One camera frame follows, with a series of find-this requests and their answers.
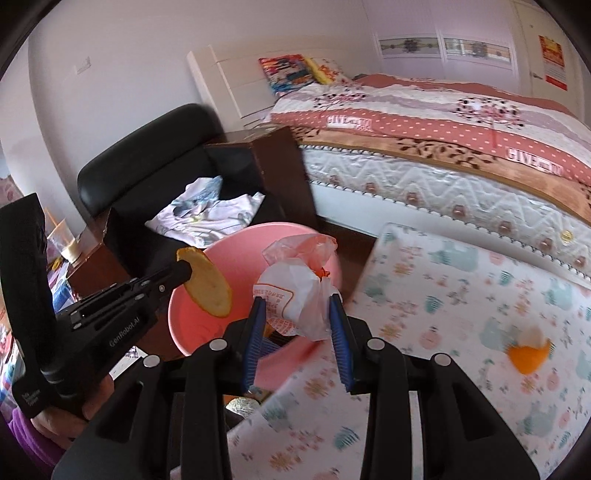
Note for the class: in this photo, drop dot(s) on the white printed cloth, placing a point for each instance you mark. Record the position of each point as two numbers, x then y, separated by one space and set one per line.
217 217

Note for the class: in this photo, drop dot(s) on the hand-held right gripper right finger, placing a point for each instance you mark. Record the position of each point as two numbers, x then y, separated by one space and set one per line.
341 350

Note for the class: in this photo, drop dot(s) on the white quilted mattress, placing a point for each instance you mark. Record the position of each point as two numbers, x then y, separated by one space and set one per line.
438 189

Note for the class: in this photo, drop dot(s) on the person's left hand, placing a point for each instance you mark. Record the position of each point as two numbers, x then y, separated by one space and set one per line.
64 424

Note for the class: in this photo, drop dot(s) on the animal-print floor mat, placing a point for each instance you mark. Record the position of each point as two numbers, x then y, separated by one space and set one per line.
438 286

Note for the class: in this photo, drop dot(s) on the colourful patterned pillow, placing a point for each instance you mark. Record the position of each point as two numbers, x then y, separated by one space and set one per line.
286 74

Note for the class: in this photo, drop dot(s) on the pink plastic bucket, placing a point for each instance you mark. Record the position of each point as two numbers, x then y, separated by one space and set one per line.
198 318

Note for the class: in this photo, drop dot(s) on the white plastic bag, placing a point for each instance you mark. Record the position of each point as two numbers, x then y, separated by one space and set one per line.
295 290

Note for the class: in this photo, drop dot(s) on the yellow white pillow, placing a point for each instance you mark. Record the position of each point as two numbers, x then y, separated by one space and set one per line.
330 71

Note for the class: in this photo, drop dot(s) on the pale round object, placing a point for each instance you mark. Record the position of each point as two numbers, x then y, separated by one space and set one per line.
242 406

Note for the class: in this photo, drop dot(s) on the pink dotted floral quilt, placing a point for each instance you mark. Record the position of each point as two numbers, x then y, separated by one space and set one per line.
415 124

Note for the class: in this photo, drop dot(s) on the orange peel piece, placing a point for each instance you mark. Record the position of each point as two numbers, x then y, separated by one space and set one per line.
526 360

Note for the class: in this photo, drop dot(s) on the wooden side table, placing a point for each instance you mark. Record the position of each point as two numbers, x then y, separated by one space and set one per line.
92 272

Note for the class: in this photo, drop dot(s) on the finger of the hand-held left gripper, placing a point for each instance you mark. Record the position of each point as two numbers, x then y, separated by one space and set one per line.
166 279

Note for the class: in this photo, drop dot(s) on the white room door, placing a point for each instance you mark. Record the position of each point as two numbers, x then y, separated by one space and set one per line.
531 46

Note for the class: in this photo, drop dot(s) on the red door poster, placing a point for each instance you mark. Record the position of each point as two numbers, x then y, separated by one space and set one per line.
552 62

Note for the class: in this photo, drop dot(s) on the black leather wooden armchair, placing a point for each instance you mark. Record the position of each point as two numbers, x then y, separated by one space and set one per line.
138 157

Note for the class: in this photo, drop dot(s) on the orange peel slice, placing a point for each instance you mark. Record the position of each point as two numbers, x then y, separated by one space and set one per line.
207 286

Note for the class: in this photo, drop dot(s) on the clear plastic cup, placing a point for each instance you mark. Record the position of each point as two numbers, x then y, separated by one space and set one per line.
62 242

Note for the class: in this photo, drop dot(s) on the cream bed headboard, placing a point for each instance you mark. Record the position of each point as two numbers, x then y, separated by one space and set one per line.
226 78

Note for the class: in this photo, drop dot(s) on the lilac sliding-door wardrobe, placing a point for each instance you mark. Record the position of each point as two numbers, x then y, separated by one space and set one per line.
415 23

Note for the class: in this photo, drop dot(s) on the person's left forearm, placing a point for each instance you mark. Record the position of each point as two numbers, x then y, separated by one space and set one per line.
32 443

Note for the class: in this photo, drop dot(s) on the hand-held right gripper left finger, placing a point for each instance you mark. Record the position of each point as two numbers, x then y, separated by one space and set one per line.
256 341

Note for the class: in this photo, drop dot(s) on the bed with patterned quilt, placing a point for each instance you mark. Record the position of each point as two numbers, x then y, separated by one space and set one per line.
438 154

